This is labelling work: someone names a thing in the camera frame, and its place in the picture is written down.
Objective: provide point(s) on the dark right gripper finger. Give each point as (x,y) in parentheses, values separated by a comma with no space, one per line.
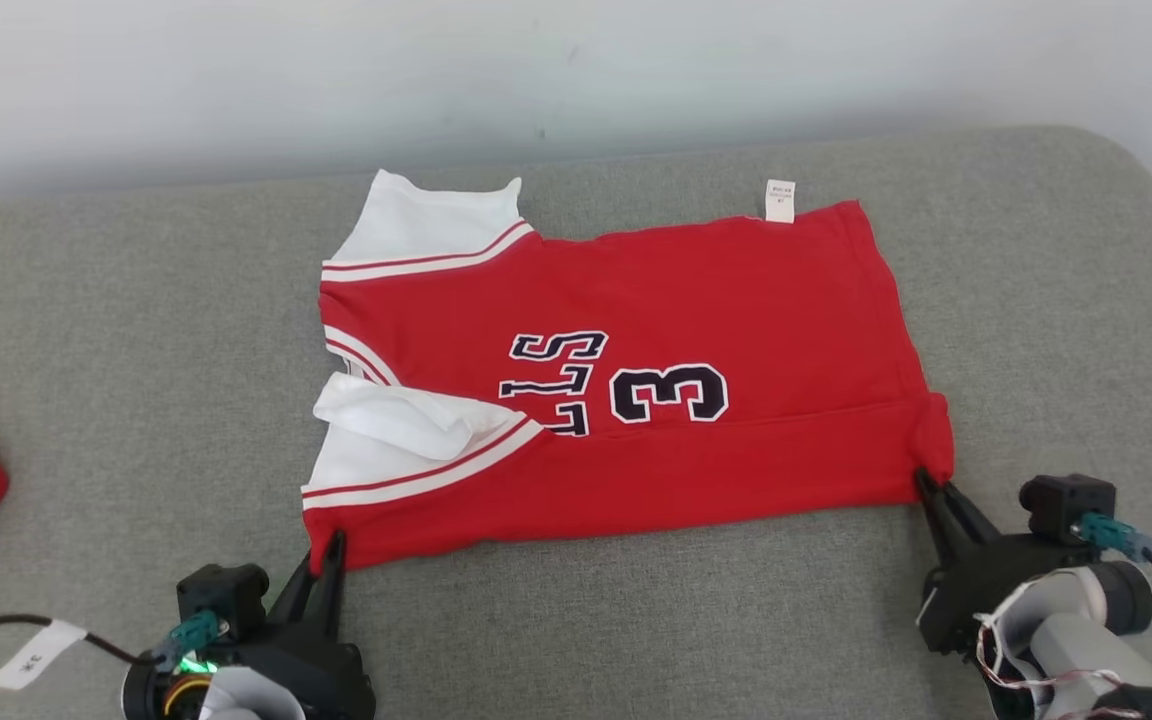
(939,535)
(971,525)

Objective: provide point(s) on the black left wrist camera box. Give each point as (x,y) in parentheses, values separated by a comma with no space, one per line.
(221,595)

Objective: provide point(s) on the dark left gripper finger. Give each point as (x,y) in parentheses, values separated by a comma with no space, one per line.
(298,600)
(332,590)

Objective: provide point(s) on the red number 3 jersey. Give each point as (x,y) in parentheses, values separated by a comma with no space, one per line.
(686,280)

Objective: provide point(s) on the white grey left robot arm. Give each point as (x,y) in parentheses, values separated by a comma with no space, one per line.
(246,700)

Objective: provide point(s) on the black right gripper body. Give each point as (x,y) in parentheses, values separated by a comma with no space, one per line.
(976,580)

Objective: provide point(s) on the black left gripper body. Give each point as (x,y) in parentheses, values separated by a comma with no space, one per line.
(321,675)

